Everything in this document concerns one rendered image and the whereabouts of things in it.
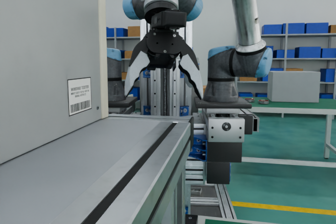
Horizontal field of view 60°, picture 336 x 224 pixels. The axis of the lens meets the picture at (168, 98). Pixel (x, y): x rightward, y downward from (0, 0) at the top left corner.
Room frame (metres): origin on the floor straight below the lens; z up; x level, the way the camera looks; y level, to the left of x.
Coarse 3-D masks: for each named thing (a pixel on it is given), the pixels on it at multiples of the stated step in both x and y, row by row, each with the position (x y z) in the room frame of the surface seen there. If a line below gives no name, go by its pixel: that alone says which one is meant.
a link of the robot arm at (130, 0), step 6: (126, 0) 0.83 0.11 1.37; (132, 0) 0.81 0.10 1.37; (138, 0) 0.80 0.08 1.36; (126, 6) 0.82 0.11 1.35; (132, 6) 0.81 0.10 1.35; (138, 6) 0.80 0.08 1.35; (126, 12) 0.83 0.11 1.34; (132, 12) 0.82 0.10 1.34; (138, 12) 0.81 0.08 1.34; (132, 18) 0.85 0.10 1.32; (138, 18) 0.83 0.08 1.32; (144, 18) 0.84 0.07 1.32
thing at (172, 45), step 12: (144, 12) 0.63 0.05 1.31; (156, 12) 0.62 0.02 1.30; (156, 36) 0.58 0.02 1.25; (168, 36) 0.58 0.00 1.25; (180, 36) 0.59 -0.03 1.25; (156, 48) 0.57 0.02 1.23; (168, 48) 0.57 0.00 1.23; (180, 48) 0.58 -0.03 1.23; (156, 60) 0.60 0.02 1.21; (168, 60) 0.60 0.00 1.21
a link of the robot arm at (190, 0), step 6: (180, 0) 0.71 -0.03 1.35; (186, 0) 0.72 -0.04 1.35; (192, 0) 0.74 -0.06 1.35; (198, 0) 0.76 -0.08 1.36; (180, 6) 0.73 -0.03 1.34; (186, 6) 0.73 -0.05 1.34; (192, 6) 0.74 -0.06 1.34; (198, 6) 0.76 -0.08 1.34; (192, 12) 0.76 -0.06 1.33; (198, 12) 0.77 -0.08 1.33; (186, 18) 0.77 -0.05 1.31; (192, 18) 0.78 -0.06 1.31
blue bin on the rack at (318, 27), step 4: (308, 24) 6.16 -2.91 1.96; (312, 24) 6.14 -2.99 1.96; (316, 24) 6.13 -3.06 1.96; (320, 24) 6.11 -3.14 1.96; (324, 24) 6.10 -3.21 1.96; (304, 28) 6.30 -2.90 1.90; (308, 28) 6.16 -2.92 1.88; (312, 28) 6.14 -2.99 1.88; (316, 28) 6.13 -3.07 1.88; (320, 28) 6.11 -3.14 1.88; (324, 28) 6.10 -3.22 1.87; (304, 32) 6.28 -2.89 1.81; (308, 32) 6.16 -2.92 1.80; (312, 32) 6.14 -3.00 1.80; (316, 32) 6.13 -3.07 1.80; (320, 32) 6.11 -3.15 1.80; (324, 32) 6.10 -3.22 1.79
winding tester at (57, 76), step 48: (0, 0) 0.25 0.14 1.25; (48, 0) 0.32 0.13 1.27; (96, 0) 0.44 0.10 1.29; (0, 48) 0.25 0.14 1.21; (48, 48) 0.32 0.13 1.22; (96, 48) 0.43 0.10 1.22; (0, 96) 0.25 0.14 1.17; (48, 96) 0.31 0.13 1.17; (96, 96) 0.43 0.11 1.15; (0, 144) 0.24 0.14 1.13
